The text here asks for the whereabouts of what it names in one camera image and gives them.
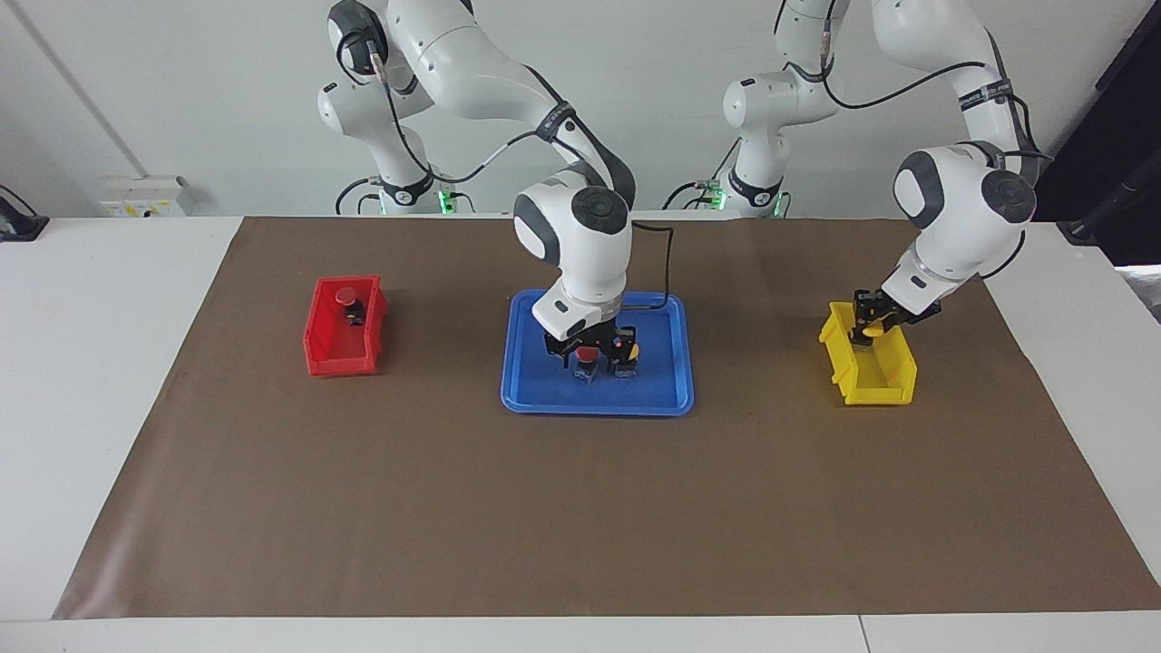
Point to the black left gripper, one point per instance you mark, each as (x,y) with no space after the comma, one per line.
(893,310)

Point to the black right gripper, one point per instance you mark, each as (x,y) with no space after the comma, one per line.
(585,337)

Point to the yellow push button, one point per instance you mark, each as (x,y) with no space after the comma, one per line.
(876,331)
(626,369)

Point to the red push button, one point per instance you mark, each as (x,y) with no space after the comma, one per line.
(346,296)
(588,354)

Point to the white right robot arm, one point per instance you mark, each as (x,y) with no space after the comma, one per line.
(580,263)

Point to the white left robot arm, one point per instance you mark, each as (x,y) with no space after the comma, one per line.
(952,199)

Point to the yellow plastic storage bin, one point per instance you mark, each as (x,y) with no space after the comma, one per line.
(880,381)

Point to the blue plastic tray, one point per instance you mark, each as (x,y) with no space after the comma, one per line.
(535,381)

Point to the brown paper table mat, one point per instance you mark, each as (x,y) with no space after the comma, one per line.
(453,508)

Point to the red plastic storage bin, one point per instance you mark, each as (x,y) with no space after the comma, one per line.
(340,358)

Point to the black tripod stand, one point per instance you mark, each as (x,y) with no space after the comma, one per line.
(1107,213)

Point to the dark panel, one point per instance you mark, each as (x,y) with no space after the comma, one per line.
(1097,109)

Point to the black stand base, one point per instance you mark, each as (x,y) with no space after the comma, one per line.
(23,227)

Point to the white wall power strip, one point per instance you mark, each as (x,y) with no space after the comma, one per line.
(145,195)

